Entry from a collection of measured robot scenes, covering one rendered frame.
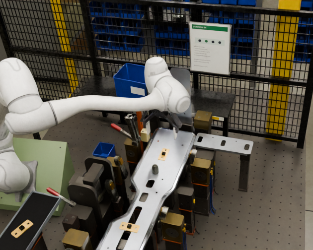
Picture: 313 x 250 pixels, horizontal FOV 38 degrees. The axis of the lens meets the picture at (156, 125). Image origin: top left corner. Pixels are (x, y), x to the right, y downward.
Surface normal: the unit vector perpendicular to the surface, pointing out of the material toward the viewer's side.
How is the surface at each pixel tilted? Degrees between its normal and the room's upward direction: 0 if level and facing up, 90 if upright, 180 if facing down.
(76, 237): 0
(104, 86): 0
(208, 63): 90
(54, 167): 42
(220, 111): 0
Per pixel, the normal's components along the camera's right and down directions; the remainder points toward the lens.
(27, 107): 0.25, -0.16
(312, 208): -0.07, -0.77
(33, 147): -0.19, -0.15
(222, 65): -0.32, 0.62
